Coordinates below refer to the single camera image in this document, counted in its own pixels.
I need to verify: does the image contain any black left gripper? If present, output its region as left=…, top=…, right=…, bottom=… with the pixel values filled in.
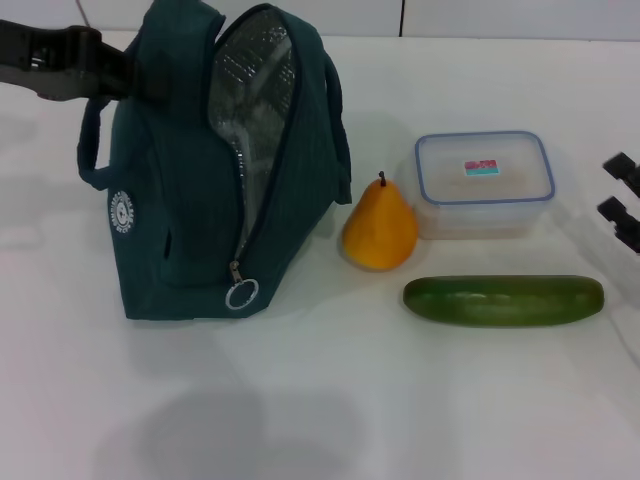
left=0, top=19, right=172, bottom=104

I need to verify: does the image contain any green cucumber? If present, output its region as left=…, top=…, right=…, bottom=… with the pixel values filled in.
left=402, top=274, right=605, bottom=329

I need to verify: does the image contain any dark teal insulated lunch bag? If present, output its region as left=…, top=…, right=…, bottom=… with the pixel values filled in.
left=76, top=0, right=354, bottom=321

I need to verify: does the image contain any yellow orange pear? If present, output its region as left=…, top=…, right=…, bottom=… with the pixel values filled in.
left=341, top=170, right=420, bottom=272

